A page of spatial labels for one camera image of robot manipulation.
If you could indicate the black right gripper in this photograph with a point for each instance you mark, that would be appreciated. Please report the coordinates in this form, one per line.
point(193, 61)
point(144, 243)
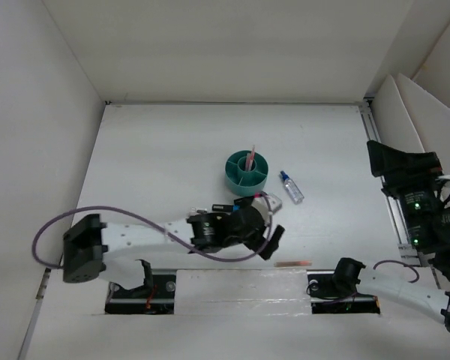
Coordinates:
point(387, 160)

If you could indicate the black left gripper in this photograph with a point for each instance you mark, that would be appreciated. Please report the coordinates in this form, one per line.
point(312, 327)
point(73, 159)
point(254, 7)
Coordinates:
point(272, 244)

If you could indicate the brown translucent pen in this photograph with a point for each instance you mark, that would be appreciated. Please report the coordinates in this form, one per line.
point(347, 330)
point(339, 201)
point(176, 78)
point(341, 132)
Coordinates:
point(297, 263)

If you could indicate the blue capped black highlighter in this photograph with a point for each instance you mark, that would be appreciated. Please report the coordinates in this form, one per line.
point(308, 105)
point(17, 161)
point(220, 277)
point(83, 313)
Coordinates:
point(224, 208)

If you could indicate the red translucent pen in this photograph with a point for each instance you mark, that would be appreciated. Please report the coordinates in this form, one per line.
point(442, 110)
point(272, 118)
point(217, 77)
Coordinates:
point(252, 151)

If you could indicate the pink capped black highlighter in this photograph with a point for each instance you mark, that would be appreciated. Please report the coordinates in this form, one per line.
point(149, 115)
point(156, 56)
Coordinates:
point(245, 200)

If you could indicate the purple translucent pen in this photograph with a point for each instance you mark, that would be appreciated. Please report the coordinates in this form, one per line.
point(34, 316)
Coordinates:
point(248, 160)

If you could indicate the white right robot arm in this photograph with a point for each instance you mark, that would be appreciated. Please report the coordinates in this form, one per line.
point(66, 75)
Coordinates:
point(428, 233)

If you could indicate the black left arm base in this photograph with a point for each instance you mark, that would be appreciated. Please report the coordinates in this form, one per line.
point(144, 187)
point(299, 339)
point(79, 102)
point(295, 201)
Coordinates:
point(156, 296)

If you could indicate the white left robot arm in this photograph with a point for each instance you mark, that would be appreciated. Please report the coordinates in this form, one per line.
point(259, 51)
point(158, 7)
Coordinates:
point(115, 251)

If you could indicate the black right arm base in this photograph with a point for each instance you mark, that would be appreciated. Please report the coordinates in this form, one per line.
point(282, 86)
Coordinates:
point(326, 298)

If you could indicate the white foam boards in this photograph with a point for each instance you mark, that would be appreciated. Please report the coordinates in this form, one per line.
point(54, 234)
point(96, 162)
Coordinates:
point(410, 119)

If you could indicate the clear blue-capped spray bottle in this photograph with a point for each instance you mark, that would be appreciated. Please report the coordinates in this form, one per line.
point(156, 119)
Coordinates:
point(291, 188)

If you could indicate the teal round divided organizer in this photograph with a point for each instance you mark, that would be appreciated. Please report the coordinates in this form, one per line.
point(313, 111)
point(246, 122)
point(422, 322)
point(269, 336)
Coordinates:
point(242, 179)

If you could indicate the pink white mini stapler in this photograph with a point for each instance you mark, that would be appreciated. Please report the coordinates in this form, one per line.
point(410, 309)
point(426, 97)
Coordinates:
point(196, 211)

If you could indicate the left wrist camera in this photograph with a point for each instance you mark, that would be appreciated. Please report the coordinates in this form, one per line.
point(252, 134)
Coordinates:
point(268, 203)

